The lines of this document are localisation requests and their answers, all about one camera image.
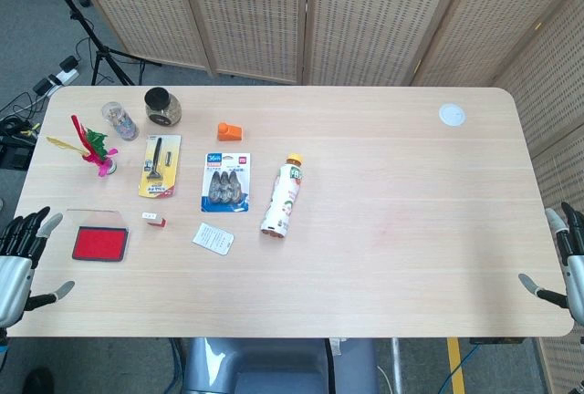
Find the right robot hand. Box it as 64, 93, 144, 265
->
518, 202, 584, 325

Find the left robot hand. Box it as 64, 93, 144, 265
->
0, 205, 77, 329

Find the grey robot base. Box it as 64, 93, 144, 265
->
182, 337, 380, 394

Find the red ink pad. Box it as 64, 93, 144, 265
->
71, 225, 130, 263

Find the clear plastic case lid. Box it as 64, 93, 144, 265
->
66, 209, 127, 231

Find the black shoe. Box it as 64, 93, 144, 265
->
22, 368, 56, 394

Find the black floor equipment box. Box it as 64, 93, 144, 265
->
0, 136, 36, 170

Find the colourful feather shuttlecock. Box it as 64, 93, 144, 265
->
46, 114, 120, 179

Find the razor in yellow blister pack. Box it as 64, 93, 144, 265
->
138, 133, 183, 200

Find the clear plastic tube jar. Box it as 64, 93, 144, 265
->
100, 101, 140, 141

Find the metal table leg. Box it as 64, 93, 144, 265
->
390, 337, 405, 394

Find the white round desk grommet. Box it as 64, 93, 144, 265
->
438, 102, 468, 128

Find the white card in clear sleeve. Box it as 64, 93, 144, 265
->
191, 222, 235, 256

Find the white power strip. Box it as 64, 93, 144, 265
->
32, 68, 79, 94

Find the glass jar with black lid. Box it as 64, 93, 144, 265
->
143, 87, 183, 127

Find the blue correction tape pack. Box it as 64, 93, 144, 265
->
200, 151, 252, 213

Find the black tripod stand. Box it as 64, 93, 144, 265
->
34, 0, 161, 88

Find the orange plastic block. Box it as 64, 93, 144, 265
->
216, 122, 245, 142

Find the juice bottle with yellow cap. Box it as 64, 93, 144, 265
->
260, 152, 306, 239

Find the wooden rattan folding screen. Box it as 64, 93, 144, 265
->
63, 0, 584, 394

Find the blue cable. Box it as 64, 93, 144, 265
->
440, 343, 480, 394
168, 337, 184, 394

